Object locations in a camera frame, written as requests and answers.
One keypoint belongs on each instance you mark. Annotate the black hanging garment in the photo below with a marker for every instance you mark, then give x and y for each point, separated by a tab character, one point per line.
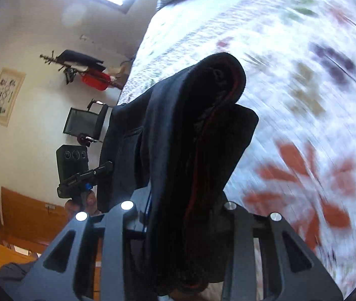
77	59

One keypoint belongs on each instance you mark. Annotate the wooden cabinet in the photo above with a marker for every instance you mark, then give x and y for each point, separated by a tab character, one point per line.
24	216

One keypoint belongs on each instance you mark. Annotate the coat rack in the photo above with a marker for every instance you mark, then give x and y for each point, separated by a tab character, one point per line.
55	61

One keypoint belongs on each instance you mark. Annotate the wall poster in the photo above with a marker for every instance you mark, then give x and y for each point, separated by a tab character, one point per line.
5	97

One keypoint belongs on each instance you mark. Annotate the black pants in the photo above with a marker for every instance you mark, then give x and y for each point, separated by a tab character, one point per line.
181	147

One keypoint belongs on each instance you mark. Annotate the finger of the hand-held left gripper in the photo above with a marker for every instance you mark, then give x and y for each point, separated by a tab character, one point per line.
101	169

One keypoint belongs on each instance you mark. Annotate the floral quilted bedspread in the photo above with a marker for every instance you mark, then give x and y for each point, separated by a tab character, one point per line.
291	100

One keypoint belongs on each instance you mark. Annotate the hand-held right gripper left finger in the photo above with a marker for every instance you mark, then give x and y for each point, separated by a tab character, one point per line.
124	222

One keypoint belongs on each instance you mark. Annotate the person's left hand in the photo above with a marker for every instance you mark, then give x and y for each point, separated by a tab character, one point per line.
88	202

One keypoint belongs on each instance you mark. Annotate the red garment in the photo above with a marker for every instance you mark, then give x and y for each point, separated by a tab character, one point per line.
96	81

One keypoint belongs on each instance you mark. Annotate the person's dark clothing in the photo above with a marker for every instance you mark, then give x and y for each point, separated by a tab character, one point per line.
18	274

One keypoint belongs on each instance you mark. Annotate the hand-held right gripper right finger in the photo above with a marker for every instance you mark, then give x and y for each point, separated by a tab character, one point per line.
231	222

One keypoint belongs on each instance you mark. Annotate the black chair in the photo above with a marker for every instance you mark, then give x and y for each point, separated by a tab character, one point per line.
82	122

